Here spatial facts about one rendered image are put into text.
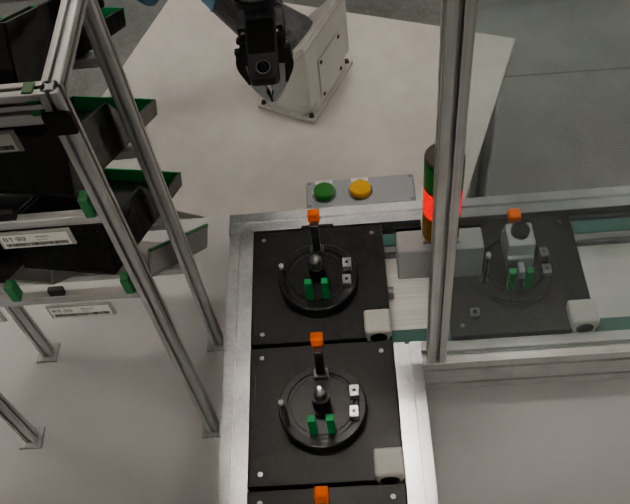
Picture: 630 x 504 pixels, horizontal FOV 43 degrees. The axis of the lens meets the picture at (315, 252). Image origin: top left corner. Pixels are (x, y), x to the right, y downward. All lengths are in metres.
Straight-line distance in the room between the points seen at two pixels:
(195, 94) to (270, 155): 0.28
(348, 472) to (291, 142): 0.81
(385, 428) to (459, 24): 0.69
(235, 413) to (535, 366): 0.50
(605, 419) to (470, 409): 0.22
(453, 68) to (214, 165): 1.02
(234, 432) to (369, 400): 0.22
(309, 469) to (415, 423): 0.18
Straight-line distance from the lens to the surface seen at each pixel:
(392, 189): 1.56
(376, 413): 1.30
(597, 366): 1.44
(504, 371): 1.40
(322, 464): 1.27
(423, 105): 1.85
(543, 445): 1.42
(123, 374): 1.54
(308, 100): 1.79
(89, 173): 0.88
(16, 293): 1.10
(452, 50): 0.82
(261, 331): 1.39
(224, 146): 1.82
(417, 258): 1.14
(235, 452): 1.32
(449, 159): 0.95
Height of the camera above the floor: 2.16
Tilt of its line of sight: 54 degrees down
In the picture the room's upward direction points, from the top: 9 degrees counter-clockwise
